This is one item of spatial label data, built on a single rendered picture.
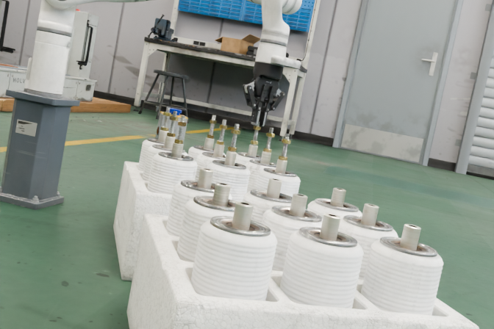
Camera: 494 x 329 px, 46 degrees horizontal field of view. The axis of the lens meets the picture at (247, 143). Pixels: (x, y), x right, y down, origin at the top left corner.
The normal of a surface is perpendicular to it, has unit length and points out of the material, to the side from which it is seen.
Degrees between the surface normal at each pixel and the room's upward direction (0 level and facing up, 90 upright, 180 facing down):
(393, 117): 90
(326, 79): 90
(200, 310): 90
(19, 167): 90
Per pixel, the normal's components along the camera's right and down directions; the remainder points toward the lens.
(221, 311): 0.26, 0.14
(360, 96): -0.21, 0.05
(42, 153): 0.53, 0.18
